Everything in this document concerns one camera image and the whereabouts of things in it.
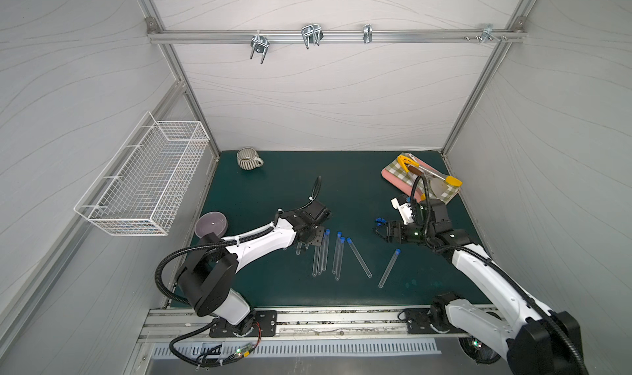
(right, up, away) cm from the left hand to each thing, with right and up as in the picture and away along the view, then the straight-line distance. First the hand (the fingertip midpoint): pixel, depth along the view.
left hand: (315, 235), depth 86 cm
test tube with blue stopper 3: (+2, -9, 0) cm, 9 cm away
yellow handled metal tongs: (+42, +28, +28) cm, 58 cm away
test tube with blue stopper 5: (+7, -7, +2) cm, 11 cm away
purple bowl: (-40, +4, +6) cm, 40 cm away
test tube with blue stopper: (-4, +4, -25) cm, 25 cm away
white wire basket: (-49, +17, -19) cm, 55 cm away
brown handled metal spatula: (+53, +17, +19) cm, 59 cm away
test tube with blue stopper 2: (0, -9, 0) cm, 9 cm away
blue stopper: (+26, +4, +10) cm, 28 cm away
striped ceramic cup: (-32, +29, +23) cm, 49 cm away
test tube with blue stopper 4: (+3, -8, 0) cm, 9 cm away
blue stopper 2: (+25, +2, +9) cm, 26 cm away
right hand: (+22, +4, -6) cm, 23 cm away
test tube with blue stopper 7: (+30, -7, +2) cm, 31 cm away
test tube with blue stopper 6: (+16, -8, 0) cm, 17 cm away
